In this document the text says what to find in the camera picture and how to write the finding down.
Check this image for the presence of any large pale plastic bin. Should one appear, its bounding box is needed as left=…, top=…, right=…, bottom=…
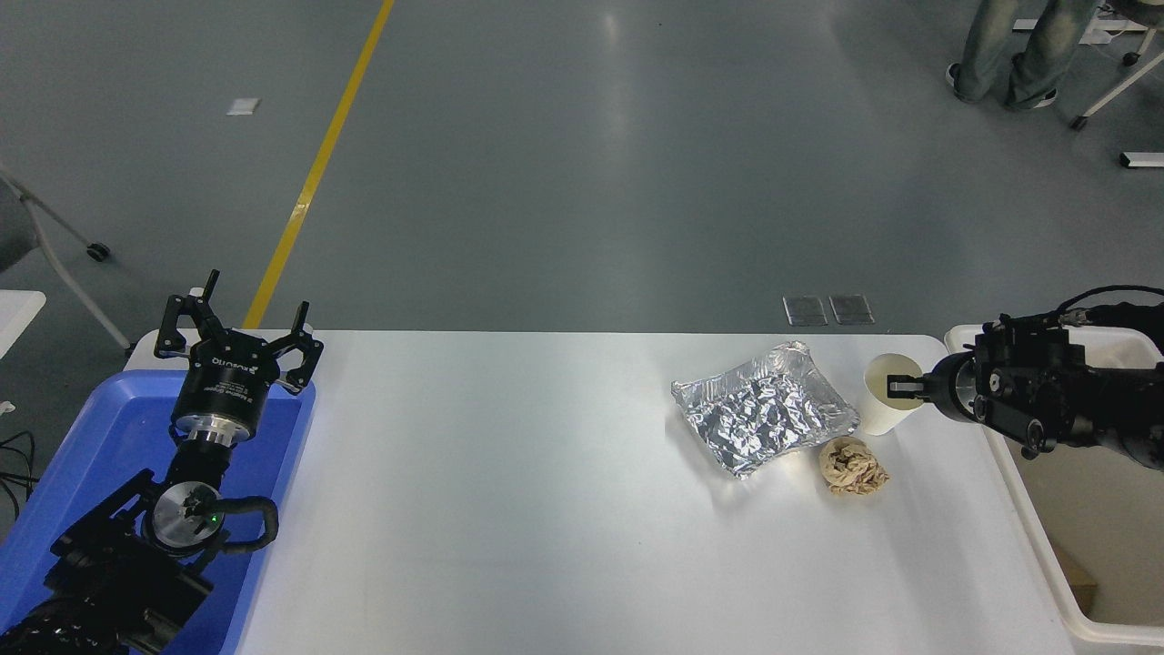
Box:
left=943, top=324, right=1164, bottom=648

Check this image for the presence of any grey wheeled chair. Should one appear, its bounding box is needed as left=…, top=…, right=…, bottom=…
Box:
left=0, top=164, right=135, bottom=356

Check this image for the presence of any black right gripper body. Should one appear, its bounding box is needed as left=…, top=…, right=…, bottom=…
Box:
left=928, top=351, right=983, bottom=426

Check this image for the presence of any crumpled silver foil tray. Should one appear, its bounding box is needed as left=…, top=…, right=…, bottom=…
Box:
left=671, top=340, right=861, bottom=480

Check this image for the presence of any white paper cup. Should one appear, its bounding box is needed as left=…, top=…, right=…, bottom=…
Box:
left=861, top=352, right=929, bottom=438

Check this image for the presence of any crumpled tan paper ball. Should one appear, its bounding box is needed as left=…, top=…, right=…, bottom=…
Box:
left=818, top=436, right=891, bottom=497

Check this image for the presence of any small white table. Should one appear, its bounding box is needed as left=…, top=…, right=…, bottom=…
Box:
left=0, top=290, right=47, bottom=360

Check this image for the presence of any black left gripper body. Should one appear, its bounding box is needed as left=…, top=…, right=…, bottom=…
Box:
left=173, top=331, right=286, bottom=428

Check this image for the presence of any white wheeled chair base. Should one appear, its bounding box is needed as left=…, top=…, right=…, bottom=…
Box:
left=1009, top=0, right=1164, bottom=133

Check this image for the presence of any blue plastic tray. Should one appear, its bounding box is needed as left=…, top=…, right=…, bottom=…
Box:
left=0, top=368, right=318, bottom=655

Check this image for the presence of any thin black cable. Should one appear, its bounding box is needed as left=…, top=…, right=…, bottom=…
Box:
left=0, top=430, right=37, bottom=515

